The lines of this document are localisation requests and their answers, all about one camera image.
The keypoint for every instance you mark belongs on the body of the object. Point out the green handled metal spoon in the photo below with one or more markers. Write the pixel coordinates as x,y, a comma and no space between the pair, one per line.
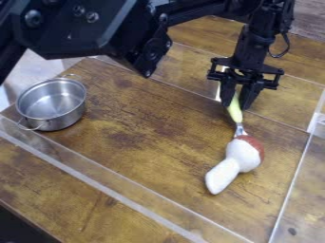
235,114

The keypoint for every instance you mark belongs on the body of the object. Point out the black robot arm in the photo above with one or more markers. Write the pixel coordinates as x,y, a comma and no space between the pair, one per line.
127,30

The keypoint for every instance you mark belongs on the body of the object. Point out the red white toy mushroom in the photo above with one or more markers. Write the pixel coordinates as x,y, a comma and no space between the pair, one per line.
243,157

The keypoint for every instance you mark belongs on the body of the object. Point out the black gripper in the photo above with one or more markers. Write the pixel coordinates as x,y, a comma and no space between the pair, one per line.
254,79

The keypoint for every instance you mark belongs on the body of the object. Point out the small steel pot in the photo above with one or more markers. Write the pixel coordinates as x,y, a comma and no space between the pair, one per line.
51,105

